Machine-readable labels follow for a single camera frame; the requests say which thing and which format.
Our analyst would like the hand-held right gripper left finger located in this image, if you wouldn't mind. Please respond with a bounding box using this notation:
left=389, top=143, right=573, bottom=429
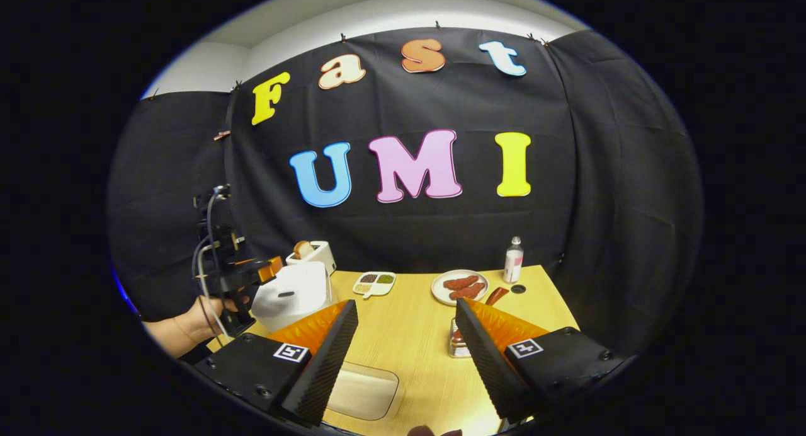
left=192, top=299, right=360, bottom=427

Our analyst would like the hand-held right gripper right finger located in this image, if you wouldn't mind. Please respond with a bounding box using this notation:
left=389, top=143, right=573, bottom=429
left=455, top=297, right=630, bottom=424

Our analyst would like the metal wire chopstick holder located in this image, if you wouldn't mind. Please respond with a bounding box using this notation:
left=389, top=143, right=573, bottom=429
left=448, top=316, right=473, bottom=359

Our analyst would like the white rice cooker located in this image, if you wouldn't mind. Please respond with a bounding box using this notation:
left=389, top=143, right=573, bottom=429
left=251, top=261, right=333, bottom=333

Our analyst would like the clear plastic container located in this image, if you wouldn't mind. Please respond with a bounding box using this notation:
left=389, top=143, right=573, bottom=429
left=324, top=360, right=400, bottom=422

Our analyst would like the white toaster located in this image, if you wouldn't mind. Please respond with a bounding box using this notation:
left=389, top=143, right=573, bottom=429
left=285, top=241, right=337, bottom=276

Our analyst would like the white round plate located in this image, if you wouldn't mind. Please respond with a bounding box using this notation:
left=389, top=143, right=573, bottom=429
left=431, top=270, right=489, bottom=306

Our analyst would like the white divided bean dish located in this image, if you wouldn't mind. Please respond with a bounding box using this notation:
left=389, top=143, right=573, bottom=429
left=352, top=271, right=397, bottom=299

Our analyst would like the small pink label bottle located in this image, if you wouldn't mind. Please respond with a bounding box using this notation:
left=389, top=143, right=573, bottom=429
left=503, top=236, right=525, bottom=284

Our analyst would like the black backdrop cloth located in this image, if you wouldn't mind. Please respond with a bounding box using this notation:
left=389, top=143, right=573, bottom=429
left=106, top=28, right=703, bottom=361

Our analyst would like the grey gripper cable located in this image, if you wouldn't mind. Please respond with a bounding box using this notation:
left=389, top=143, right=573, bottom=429
left=191, top=185, right=232, bottom=343

